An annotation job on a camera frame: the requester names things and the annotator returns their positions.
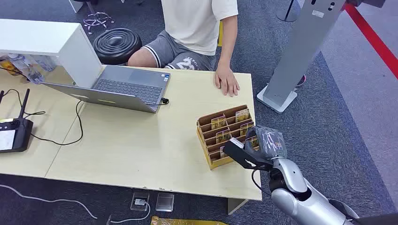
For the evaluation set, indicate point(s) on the white table leg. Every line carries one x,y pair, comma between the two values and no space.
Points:
236,205

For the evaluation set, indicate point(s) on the person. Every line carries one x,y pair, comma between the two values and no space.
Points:
192,24

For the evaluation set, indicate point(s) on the floor power socket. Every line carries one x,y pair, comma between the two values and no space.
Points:
140,201

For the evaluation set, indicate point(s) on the clear plastic bottle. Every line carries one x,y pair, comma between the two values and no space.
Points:
46,63
26,66

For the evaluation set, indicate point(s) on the white desk shelf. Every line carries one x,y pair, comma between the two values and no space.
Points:
46,38

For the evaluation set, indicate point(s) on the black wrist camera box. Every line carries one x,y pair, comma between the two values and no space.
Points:
238,153

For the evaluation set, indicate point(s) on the red barrier belt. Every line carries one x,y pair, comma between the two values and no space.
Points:
371,38

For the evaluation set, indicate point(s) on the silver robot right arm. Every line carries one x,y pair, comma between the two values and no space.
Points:
298,195

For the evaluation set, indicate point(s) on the cardboard card holder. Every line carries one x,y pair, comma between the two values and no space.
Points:
206,146

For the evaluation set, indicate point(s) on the person's left hand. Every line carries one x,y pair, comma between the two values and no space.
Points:
226,80

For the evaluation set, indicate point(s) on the black stanchion base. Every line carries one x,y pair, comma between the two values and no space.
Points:
286,15

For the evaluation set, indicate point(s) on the chrome chair base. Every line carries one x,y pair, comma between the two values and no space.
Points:
97,20

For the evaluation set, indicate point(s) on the silver floor plate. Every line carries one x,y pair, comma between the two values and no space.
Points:
164,202

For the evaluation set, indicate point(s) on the yellow packaging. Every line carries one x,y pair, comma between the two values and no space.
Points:
186,221

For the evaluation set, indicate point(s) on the white furniture leg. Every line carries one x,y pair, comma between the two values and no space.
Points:
75,4

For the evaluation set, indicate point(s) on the grey kiosk stand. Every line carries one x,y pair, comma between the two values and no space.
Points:
301,46

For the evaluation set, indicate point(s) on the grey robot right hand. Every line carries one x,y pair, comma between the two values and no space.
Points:
268,143

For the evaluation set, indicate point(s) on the grey laptop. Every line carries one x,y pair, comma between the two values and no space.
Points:
130,85

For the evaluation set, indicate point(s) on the black remote controller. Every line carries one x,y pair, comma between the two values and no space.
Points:
14,136

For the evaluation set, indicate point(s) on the black round stool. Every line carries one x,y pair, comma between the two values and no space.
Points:
117,46

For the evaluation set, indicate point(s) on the person's left forearm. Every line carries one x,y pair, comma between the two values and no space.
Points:
228,43

